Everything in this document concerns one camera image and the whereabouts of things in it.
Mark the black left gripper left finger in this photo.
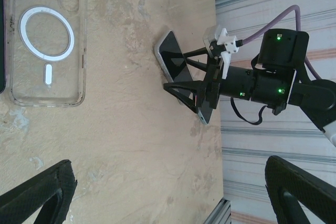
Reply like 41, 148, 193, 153
0, 159, 78, 224

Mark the thin black right gripper cable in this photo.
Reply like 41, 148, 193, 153
230, 97, 266, 125

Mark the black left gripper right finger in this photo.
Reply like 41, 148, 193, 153
265, 155, 336, 224

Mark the black smartphone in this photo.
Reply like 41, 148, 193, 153
154, 30, 214, 125
0, 0, 7, 95

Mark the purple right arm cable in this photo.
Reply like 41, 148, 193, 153
236, 5, 321, 81

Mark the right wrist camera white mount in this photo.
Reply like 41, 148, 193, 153
203, 24, 240, 80

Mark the clear phone case white ring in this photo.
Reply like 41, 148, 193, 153
7, 0, 88, 108
153, 29, 214, 126

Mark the metal table edge rail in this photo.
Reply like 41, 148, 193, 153
203, 199, 232, 224

